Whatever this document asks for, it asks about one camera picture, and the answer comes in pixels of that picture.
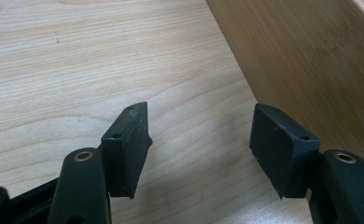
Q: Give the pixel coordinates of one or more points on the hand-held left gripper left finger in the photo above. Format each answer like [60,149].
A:
[125,155]

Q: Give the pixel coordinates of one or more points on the wooden side panel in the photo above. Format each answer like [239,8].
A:
[310,68]

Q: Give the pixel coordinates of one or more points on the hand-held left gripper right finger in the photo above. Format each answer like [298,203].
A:
[279,152]

